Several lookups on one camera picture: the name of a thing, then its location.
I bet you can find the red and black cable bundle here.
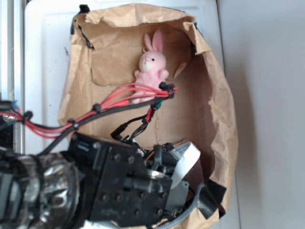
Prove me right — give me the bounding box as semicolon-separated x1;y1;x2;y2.
0;82;179;153

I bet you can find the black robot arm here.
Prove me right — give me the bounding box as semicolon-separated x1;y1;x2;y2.
0;133;189;229

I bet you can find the white flat ribbon cable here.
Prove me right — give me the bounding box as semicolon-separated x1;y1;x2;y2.
170;142;201;188

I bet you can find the black metal bracket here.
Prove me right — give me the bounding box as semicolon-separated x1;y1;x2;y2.
0;100;15;149

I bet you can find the aluminium frame rail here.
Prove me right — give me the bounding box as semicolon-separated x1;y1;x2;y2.
0;0;26;153

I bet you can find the brown paper bag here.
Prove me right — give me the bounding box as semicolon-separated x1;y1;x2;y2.
58;3;238;229

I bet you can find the grey braided cable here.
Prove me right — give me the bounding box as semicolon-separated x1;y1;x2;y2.
157;183;207;229

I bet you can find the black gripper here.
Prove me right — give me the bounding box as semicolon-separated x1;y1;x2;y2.
67;133;189;227

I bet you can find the pink plush bunny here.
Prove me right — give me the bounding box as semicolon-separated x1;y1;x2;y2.
134;30;169;91

